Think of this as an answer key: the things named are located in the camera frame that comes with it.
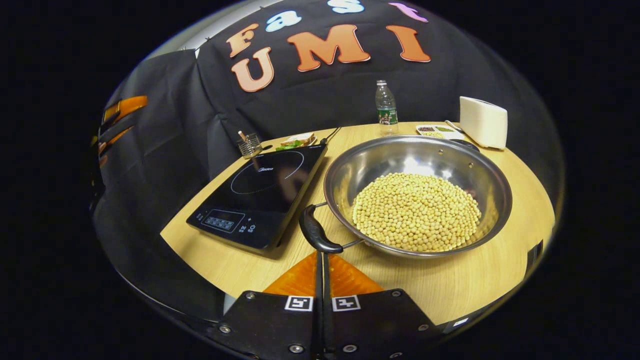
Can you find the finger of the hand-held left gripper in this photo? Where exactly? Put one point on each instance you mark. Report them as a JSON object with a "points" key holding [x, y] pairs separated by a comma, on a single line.
{"points": [[125, 106], [114, 140]]}

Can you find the sandwich on plate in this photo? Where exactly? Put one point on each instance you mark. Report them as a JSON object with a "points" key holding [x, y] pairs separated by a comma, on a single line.
{"points": [[297, 141]]}

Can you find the clear plastic water bottle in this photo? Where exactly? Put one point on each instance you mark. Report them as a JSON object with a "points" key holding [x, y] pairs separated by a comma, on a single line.
{"points": [[386, 107]]}

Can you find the white toaster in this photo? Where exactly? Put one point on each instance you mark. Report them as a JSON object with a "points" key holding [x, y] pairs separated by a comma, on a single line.
{"points": [[482, 122]]}

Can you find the pile of yellow soybeans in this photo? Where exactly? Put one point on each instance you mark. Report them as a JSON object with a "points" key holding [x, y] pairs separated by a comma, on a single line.
{"points": [[417, 212]]}

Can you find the black backdrop cloth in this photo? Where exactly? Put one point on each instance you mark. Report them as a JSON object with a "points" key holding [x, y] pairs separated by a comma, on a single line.
{"points": [[325, 95]]}

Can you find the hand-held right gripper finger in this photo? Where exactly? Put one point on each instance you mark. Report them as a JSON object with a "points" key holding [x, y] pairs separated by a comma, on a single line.
{"points": [[318, 320], [326, 320]]}

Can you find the black induction cooktop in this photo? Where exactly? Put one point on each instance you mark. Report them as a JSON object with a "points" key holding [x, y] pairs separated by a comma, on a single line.
{"points": [[260, 200]]}

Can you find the white divided bean dish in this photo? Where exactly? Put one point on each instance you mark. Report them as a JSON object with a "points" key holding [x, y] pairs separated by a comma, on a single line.
{"points": [[436, 131]]}

